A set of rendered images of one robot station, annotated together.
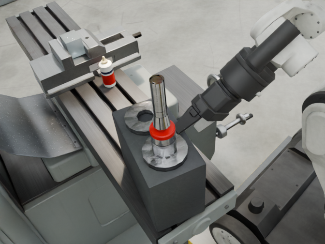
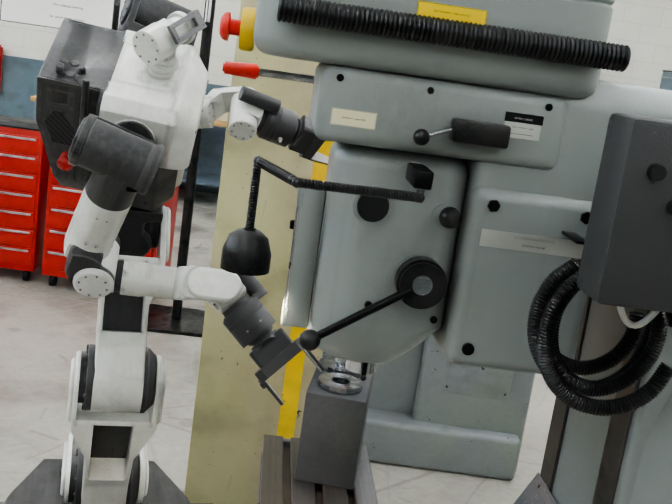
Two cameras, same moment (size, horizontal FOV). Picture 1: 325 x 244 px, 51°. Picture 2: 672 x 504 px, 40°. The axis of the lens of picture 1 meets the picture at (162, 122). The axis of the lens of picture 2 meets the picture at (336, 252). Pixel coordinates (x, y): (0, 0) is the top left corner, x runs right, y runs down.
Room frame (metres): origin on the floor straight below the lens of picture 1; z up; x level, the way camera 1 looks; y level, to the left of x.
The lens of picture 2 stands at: (2.12, 0.71, 1.75)
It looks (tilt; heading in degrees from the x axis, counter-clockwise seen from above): 12 degrees down; 204
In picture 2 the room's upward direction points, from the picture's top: 8 degrees clockwise
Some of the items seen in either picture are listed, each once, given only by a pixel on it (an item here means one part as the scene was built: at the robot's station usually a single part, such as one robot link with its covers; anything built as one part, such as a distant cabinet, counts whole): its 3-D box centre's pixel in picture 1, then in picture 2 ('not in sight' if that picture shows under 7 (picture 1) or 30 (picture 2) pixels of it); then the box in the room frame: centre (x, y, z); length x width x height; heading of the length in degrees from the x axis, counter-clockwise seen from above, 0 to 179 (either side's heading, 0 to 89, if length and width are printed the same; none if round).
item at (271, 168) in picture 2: not in sight; (277, 172); (1.03, 0.12, 1.58); 0.17 x 0.01 x 0.01; 47
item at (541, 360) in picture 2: not in sight; (592, 322); (0.91, 0.54, 1.45); 0.18 x 0.16 x 0.21; 119
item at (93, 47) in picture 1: (89, 42); not in sight; (0.97, 0.21, 1.00); 0.12 x 0.06 x 0.04; 28
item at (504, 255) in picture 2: not in sight; (505, 265); (0.77, 0.39, 1.47); 0.24 x 0.19 x 0.26; 29
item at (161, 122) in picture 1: (159, 104); not in sight; (0.41, 0.00, 1.23); 0.03 x 0.03 x 0.11
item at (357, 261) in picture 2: not in sight; (381, 249); (0.86, 0.22, 1.47); 0.21 x 0.19 x 0.32; 29
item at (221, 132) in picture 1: (234, 123); not in sight; (1.00, -0.32, 0.49); 0.22 x 0.06 x 0.06; 119
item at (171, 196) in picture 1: (158, 160); (336, 417); (0.45, 0.02, 1.01); 0.22 x 0.12 x 0.20; 20
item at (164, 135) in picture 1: (162, 129); not in sight; (0.41, 0.00, 1.17); 0.05 x 0.05 x 0.01
